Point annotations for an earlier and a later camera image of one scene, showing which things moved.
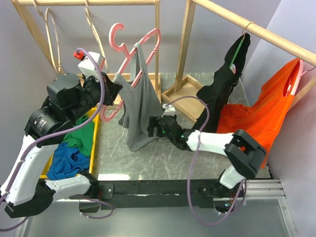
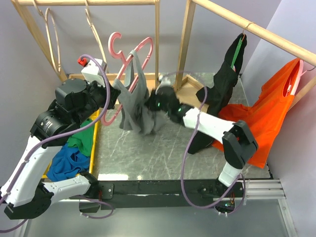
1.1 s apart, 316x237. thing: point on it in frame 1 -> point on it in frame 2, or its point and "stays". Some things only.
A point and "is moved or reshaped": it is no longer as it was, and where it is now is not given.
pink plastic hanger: x=104 y=116 -> x=110 y=45
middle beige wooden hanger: x=89 y=16 stays
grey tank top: x=140 y=101 is moved or reshaped
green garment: x=82 y=138 stays
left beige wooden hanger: x=45 y=18 stays
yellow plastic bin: x=96 y=114 stays
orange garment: x=264 y=120 stays
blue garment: x=67 y=162 stays
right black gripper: x=153 y=123 -> x=149 y=102
